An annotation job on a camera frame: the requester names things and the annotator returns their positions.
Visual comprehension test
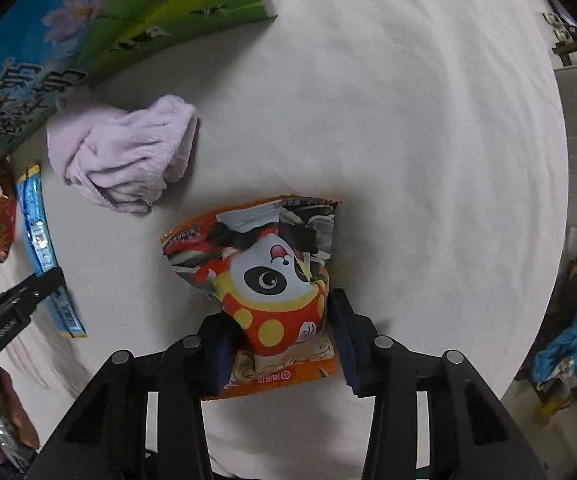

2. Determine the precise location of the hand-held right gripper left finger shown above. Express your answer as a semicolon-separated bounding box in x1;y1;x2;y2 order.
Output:
27;313;239;480

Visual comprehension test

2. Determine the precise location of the blue cloth pile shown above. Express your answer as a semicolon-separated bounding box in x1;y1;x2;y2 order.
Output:
531;286;577;396

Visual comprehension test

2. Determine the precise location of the blue snack stick packet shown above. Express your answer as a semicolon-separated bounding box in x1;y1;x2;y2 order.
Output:
16;161;88;339

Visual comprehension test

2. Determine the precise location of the person's left hand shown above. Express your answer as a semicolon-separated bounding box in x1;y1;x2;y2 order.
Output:
0;366;40;466

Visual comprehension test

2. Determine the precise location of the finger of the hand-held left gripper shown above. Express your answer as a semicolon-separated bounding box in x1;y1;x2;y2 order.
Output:
0;266;67;326

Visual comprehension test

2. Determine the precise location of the red snack packet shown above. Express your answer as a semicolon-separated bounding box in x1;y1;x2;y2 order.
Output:
0;156;19;265

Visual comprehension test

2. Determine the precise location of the lilac towel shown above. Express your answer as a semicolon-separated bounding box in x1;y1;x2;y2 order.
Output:
47;94;200;215

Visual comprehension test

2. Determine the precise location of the blue and green carton box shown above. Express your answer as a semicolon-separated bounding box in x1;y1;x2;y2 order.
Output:
0;0;279;171

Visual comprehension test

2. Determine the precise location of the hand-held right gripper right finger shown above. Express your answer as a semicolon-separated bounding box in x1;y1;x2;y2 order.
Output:
326;288;549;480

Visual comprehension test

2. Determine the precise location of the orange panda snack packet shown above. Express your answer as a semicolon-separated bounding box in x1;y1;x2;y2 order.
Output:
161;195;343;401

